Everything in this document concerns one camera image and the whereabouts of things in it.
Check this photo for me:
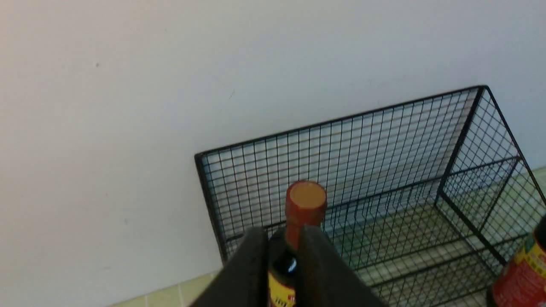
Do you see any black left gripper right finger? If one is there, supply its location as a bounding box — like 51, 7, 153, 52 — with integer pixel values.
296, 226, 387, 307

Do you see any soy sauce bottle brown label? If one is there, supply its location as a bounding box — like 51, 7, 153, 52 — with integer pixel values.
267, 180, 327, 307

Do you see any soy sauce bottle red label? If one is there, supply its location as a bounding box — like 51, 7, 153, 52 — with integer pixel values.
486, 217, 546, 307

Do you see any black wire mesh shelf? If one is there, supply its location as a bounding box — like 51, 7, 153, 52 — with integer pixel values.
194, 85, 545, 307

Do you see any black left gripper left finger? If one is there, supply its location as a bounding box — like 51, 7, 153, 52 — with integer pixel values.
191, 227, 268, 307

